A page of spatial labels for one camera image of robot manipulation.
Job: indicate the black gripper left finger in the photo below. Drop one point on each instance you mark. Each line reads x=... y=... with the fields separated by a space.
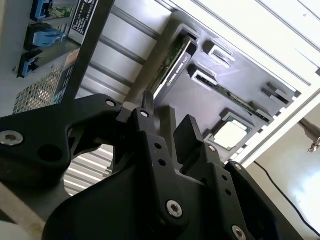
x=37 y=130

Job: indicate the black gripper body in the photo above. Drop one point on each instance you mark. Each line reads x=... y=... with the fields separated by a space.
x=112 y=212

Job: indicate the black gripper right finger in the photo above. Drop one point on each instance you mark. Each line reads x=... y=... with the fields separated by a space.
x=190 y=135

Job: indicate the green graphics card black shroud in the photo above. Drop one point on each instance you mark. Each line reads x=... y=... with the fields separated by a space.
x=175 y=72

